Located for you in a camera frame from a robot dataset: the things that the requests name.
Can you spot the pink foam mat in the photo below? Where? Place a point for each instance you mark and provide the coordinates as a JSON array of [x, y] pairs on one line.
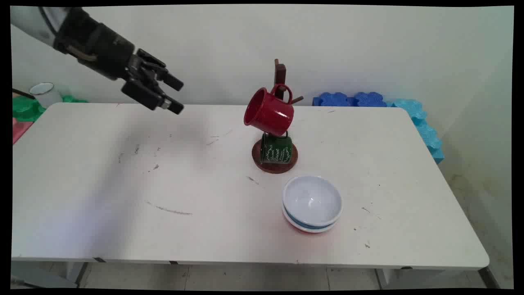
[[19, 130]]

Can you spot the grey table leg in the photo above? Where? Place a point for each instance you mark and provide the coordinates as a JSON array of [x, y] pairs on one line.
[[75, 273], [389, 278]]

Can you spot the white enamel mug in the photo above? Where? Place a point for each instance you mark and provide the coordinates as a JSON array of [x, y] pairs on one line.
[[47, 96]]

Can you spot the green enamel mug with print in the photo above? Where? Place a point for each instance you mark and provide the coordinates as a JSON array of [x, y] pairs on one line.
[[278, 150]]

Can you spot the dark wooden mug tree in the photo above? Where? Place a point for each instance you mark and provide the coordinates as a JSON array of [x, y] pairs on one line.
[[280, 73]]

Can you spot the dark blue foam mat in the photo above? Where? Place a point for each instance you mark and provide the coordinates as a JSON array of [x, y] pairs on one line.
[[369, 99], [333, 99]]

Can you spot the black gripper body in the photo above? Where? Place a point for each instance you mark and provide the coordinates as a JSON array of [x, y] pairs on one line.
[[102, 47]]

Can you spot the red enamel mug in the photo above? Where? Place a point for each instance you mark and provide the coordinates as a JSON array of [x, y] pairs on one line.
[[272, 112]]

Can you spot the white bowl with blue outside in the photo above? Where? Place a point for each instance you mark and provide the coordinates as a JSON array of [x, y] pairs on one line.
[[312, 198]]

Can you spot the cyan foam mat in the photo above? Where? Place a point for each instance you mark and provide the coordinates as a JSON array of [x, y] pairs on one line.
[[408, 108], [438, 155], [428, 136]]

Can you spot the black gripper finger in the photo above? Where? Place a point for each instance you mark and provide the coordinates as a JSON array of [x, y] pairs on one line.
[[143, 92], [157, 69]]

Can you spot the green foam mat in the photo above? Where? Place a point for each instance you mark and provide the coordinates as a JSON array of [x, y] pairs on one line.
[[24, 108]]

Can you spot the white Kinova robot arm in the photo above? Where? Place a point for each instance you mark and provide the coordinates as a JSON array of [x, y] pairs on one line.
[[30, 20]]

